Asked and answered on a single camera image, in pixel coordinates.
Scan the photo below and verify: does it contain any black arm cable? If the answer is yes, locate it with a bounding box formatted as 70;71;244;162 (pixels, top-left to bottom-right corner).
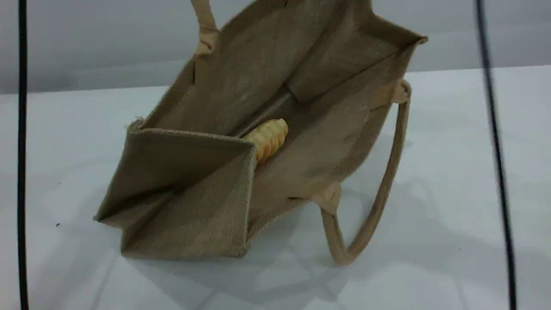
16;0;30;310
475;0;518;310

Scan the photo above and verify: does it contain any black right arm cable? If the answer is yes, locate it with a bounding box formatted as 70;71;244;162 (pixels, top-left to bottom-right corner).
475;0;518;310

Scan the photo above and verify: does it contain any long ridged bread loaf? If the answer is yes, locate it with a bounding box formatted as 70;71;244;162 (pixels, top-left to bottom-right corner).
242;118;289;166

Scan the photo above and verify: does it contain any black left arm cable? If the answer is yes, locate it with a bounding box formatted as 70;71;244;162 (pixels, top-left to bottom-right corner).
16;0;30;310

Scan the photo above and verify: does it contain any brown jute tote bag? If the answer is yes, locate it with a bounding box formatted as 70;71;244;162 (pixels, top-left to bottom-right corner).
93;0;429;266

